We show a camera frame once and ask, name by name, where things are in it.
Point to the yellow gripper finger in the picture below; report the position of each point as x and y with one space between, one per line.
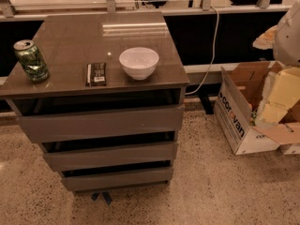
266 40
279 94

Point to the grey bottom drawer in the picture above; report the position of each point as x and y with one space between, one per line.
118 176

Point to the grey drawer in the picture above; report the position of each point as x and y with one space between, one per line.
110 151
59 119
118 176

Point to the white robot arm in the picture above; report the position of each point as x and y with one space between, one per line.
286 49

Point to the grey drawer cabinet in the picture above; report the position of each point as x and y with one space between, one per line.
70 43

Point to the grey middle drawer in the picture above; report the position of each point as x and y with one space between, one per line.
110 151

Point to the grey top drawer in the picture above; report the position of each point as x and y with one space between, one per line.
59 119

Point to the white cardboard box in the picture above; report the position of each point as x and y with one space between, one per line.
236 109

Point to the white bowl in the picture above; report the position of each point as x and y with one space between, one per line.
139 62

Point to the blue tape on floor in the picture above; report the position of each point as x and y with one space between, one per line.
105 195

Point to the green soda can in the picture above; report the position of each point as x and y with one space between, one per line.
31 60

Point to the metal railing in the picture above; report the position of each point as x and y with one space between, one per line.
42 8

